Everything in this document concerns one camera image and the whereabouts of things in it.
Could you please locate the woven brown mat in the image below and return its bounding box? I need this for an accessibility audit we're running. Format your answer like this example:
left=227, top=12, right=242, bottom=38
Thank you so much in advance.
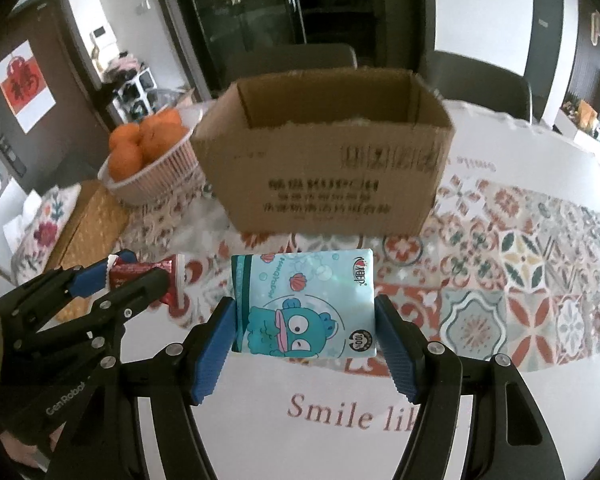
left=45, top=180, right=131, bottom=281

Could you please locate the red and white door poster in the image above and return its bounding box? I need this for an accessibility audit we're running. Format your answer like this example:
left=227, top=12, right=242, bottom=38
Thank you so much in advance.
left=0, top=40, right=57, bottom=135

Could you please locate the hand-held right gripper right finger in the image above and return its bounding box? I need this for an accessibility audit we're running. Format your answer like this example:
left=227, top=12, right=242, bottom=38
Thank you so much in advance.
left=371, top=294, right=567, bottom=480

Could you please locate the white low media console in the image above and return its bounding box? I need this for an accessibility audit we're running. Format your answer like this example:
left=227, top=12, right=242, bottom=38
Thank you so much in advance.
left=552, top=107, right=600, bottom=181

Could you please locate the patterned tablecloth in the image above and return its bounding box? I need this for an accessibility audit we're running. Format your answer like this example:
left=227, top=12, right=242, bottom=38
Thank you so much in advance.
left=115, top=97, right=600, bottom=480

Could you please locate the black glass cabinet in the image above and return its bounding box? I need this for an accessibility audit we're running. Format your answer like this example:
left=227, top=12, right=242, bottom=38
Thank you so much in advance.
left=150, top=0, right=426, bottom=96

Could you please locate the white ribbed plastic basket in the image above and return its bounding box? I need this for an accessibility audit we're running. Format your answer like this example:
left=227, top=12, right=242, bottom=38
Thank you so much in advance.
left=97, top=102, right=216, bottom=206

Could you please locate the dark grey dining chair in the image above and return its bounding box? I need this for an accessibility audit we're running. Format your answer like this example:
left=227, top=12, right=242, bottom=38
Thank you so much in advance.
left=225, top=42, right=358, bottom=88
left=422, top=50, right=533, bottom=123

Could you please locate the light blue cartoon tissue pack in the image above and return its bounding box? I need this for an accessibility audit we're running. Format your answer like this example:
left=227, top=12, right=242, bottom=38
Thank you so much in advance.
left=230, top=247, right=379, bottom=358

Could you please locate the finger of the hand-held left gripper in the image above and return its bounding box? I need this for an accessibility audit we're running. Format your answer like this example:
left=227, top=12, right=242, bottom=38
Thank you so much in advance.
left=0, top=249, right=137, bottom=322
left=9, top=269, right=174, bottom=357

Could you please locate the brown wooden door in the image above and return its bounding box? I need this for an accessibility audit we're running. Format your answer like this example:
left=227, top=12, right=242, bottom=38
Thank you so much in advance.
left=0, top=0, right=106, bottom=196

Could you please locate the dark interior door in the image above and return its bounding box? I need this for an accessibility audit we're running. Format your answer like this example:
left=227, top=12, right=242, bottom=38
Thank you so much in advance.
left=525, top=0, right=566, bottom=121

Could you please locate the brown cardboard box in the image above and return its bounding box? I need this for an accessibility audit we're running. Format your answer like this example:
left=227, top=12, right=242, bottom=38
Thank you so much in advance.
left=190, top=67, right=456, bottom=237

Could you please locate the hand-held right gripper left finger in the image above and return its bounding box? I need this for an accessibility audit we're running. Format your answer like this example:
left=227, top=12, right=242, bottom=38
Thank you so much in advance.
left=49, top=296, right=238, bottom=480

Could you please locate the pile of oranges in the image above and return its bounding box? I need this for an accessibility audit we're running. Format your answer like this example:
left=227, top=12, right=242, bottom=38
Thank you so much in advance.
left=107, top=109, right=191, bottom=181

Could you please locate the white shoe rack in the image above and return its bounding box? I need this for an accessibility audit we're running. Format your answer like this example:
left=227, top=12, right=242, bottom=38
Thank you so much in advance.
left=112, top=67, right=156, bottom=116

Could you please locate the red snack packet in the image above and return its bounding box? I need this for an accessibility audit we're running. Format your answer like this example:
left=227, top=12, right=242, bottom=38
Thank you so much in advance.
left=107, top=254, right=193, bottom=317

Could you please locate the floral seat cushion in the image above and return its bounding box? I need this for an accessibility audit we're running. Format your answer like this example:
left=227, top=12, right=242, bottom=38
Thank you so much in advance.
left=10, top=185, right=83, bottom=281

